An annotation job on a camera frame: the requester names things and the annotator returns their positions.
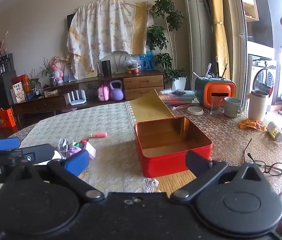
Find yellow white carton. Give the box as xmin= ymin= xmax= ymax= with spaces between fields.
xmin=43 ymin=89 xmax=59 ymax=98

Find purple kettlebell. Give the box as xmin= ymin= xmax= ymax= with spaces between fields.
xmin=109 ymin=80 xmax=125 ymax=101

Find washing machine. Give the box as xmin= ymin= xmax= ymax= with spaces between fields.
xmin=247 ymin=53 xmax=277 ymax=111

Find orange snack wrapper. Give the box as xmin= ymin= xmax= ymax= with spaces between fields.
xmin=238 ymin=119 xmax=266 ymax=132

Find white standing air conditioner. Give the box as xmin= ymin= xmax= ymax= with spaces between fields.
xmin=182 ymin=0 xmax=217 ymax=98

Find coffee machine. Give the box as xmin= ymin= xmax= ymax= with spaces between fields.
xmin=0 ymin=53 xmax=15 ymax=73

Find wall shelf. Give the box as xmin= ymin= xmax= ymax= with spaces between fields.
xmin=238 ymin=0 xmax=259 ymax=22

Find brown lace tablecloth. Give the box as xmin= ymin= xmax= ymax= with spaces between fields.
xmin=6 ymin=97 xmax=282 ymax=195

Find orange gift bag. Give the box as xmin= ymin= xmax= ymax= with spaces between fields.
xmin=0 ymin=108 xmax=17 ymax=128

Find wooden TV cabinet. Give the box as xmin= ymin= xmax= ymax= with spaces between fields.
xmin=11 ymin=69 xmax=166 ymax=116

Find plastic bag of fruit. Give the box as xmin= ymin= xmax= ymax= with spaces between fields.
xmin=126 ymin=56 xmax=142 ymax=75

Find black eyeglasses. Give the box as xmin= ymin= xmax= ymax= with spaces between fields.
xmin=243 ymin=137 xmax=282 ymax=176

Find red tin box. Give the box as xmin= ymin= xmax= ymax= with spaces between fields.
xmin=134 ymin=116 xmax=213 ymax=178

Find green orange desk organizer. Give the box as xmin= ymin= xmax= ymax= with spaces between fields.
xmin=194 ymin=77 xmax=236 ymax=108

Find white kettle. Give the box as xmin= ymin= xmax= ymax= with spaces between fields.
xmin=242 ymin=90 xmax=269 ymax=121

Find green potted plant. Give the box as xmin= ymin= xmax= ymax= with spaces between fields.
xmin=40 ymin=58 xmax=57 ymax=86

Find glass tumbler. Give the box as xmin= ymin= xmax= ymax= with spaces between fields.
xmin=210 ymin=96 xmax=223 ymax=116

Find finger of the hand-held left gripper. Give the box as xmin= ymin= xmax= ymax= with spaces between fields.
xmin=0 ymin=137 xmax=21 ymax=152
xmin=8 ymin=144 xmax=55 ymax=166

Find black cabinet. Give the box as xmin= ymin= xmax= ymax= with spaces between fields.
xmin=0 ymin=70 xmax=17 ymax=108

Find tall potted tree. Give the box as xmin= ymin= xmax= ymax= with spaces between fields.
xmin=145 ymin=0 xmax=189 ymax=91

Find white round coaster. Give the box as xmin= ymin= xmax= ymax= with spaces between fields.
xmin=186 ymin=106 xmax=204 ymax=116

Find pink toy suitcase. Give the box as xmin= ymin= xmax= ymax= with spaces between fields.
xmin=97 ymin=84 xmax=111 ymax=102

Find black speaker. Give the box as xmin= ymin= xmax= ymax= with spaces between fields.
xmin=101 ymin=60 xmax=112 ymax=76

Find purple hexagonal toy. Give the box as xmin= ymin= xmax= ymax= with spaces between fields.
xmin=67 ymin=146 xmax=82 ymax=159

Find white router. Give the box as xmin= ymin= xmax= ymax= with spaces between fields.
xmin=67 ymin=90 xmax=87 ymax=106

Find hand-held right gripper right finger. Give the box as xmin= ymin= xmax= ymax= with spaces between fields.
xmin=170 ymin=150 xmax=269 ymax=202

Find white plastic clip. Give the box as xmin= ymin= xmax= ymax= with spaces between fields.
xmin=57 ymin=138 xmax=69 ymax=159

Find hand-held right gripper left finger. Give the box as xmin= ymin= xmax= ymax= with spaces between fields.
xmin=5 ymin=150 xmax=104 ymax=202

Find blue picture box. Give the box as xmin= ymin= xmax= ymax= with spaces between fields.
xmin=139 ymin=51 xmax=155 ymax=71

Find pink box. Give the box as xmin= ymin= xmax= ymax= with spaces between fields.
xmin=83 ymin=141 xmax=97 ymax=160

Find white pill bottle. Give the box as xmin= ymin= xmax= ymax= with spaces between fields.
xmin=266 ymin=121 xmax=282 ymax=143

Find small potted plant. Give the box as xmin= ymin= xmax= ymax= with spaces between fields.
xmin=30 ymin=68 xmax=41 ymax=91

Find yellow wood-grain mat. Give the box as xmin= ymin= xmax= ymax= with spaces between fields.
xmin=128 ymin=89 xmax=197 ymax=197

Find white snack box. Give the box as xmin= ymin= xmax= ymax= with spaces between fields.
xmin=12 ymin=82 xmax=26 ymax=103

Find beige woven table mat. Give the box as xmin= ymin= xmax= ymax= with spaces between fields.
xmin=0 ymin=101 xmax=160 ymax=198

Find pink plush doll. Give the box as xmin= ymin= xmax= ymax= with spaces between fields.
xmin=50 ymin=55 xmax=67 ymax=83

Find yellow curtain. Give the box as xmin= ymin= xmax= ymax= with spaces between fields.
xmin=209 ymin=0 xmax=232 ymax=81

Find pale green mug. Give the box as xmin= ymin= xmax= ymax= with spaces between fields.
xmin=223 ymin=97 xmax=243 ymax=118

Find floral draped cloth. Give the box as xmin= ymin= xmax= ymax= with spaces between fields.
xmin=67 ymin=0 xmax=154 ymax=73

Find orange packet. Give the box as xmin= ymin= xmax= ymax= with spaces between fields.
xmin=18 ymin=74 xmax=32 ymax=93

